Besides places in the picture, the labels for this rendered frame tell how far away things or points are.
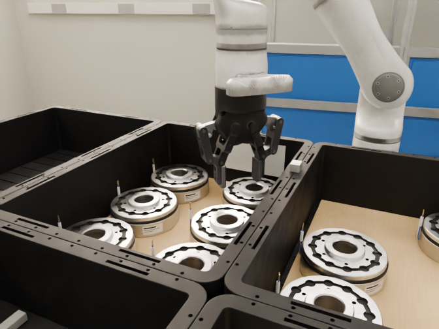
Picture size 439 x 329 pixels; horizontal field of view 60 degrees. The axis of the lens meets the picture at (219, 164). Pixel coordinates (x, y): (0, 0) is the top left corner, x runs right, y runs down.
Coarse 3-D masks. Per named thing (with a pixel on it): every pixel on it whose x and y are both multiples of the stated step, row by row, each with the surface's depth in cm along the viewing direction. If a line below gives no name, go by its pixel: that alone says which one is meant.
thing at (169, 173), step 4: (172, 168) 69; (176, 168) 69; (180, 168) 69; (184, 168) 69; (188, 168) 69; (168, 172) 67; (172, 172) 68; (188, 172) 67; (192, 172) 67; (168, 176) 66; (172, 176) 66; (176, 176) 66; (180, 176) 66; (184, 176) 66; (188, 176) 66
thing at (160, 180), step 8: (160, 168) 70; (168, 168) 70; (192, 168) 71; (200, 168) 70; (152, 176) 67; (160, 176) 67; (192, 176) 67; (200, 176) 68; (160, 184) 64; (168, 184) 64; (176, 184) 65; (184, 184) 65; (192, 184) 64; (200, 184) 65
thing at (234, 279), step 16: (320, 144) 62; (336, 144) 62; (304, 160) 56; (416, 160) 57; (432, 160) 56; (304, 176) 52; (288, 192) 47; (272, 208) 43; (272, 224) 40; (256, 240) 37; (240, 256) 35; (256, 256) 35; (240, 272) 32; (224, 288) 32; (240, 288) 31; (256, 288) 31; (272, 304) 29; (288, 304) 29; (304, 304) 29; (320, 320) 28; (336, 320) 28; (352, 320) 28
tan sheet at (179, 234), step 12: (216, 192) 68; (180, 204) 64; (192, 204) 64; (204, 204) 64; (216, 204) 64; (108, 216) 61; (180, 216) 61; (192, 216) 61; (180, 228) 57; (144, 240) 54; (156, 240) 54; (168, 240) 54; (180, 240) 54; (144, 252) 52; (156, 252) 52
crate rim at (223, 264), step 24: (120, 144) 62; (312, 144) 62; (72, 168) 53; (288, 168) 53; (24, 192) 46; (0, 216) 41; (264, 216) 41; (72, 240) 37; (96, 240) 37; (240, 240) 37; (144, 264) 34; (168, 264) 34; (216, 264) 34; (216, 288) 32
